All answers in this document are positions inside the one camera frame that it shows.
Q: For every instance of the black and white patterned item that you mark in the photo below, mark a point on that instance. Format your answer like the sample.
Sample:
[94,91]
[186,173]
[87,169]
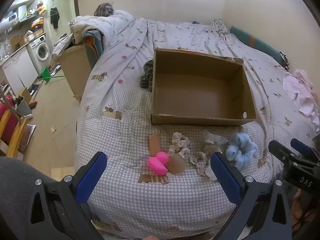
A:
[284,60]

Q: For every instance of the grey bin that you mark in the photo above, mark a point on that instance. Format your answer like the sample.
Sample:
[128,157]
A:
[23,108]

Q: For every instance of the brown cardboard box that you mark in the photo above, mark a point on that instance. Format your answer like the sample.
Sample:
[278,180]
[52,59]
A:
[195,92]

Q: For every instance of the folded teal and orange blankets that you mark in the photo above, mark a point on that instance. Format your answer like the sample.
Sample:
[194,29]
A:
[93,42]

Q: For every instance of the wooden chair with red cushion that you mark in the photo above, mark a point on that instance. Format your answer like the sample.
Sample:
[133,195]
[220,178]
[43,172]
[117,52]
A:
[8,127]

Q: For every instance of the pink scrunchie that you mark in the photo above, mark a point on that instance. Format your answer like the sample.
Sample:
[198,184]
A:
[158,163]

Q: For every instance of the printed checked bed duvet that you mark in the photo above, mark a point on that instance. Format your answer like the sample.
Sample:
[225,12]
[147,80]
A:
[120,120]

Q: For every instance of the white washing machine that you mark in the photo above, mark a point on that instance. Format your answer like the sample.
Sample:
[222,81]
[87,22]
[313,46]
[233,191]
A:
[41,48]

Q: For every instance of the grey striped cushion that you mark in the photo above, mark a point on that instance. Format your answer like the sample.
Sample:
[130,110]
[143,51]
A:
[103,9]

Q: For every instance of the green dustpan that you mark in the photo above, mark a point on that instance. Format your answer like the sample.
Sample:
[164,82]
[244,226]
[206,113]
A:
[45,73]

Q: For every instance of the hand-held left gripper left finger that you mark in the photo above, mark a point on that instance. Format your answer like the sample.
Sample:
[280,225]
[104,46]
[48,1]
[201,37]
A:
[91,177]

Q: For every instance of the clear plastic package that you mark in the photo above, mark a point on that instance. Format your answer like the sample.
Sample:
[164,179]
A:
[213,138]

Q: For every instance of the brown cardboard scrap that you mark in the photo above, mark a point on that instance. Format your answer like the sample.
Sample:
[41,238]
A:
[178,165]

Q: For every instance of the teal pillow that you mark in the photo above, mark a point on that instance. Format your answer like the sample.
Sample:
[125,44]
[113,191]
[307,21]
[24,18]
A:
[257,42]

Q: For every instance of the white kitchen appliance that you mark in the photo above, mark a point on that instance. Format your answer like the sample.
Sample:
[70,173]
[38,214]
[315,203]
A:
[10,17]

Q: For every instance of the wooden bedside cabinet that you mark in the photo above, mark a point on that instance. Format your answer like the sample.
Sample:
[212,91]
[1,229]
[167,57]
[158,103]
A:
[75,70]

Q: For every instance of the light blue fluffy scrunchie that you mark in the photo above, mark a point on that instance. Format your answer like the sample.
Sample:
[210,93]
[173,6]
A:
[240,150]

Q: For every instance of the white kitchen cabinet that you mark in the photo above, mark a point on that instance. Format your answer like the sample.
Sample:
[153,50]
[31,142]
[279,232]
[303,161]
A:
[17,67]

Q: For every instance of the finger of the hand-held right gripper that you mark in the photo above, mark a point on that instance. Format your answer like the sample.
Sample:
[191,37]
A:
[301,145]
[281,152]

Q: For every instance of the dark striped cloth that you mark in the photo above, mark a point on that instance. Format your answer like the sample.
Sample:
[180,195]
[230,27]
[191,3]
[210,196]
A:
[147,76]

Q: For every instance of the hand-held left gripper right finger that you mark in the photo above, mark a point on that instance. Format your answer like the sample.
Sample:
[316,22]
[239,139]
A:
[225,177]

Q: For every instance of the dark hanging garment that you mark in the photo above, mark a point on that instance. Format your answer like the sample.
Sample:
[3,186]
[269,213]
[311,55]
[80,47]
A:
[55,17]

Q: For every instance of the small beige lace scrunchie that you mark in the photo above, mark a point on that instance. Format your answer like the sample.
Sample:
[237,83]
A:
[178,143]

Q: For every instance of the person's right hand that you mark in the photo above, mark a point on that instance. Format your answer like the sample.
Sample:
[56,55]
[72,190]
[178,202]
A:
[298,205]

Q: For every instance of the brown cardboard strip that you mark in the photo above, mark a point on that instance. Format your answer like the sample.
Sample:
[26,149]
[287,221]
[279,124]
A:
[154,143]

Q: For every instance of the pink cloth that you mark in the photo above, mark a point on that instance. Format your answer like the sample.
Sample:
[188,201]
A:
[301,87]

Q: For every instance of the large beige lace scrunchie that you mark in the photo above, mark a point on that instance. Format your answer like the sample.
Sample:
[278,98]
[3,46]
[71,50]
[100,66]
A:
[202,158]

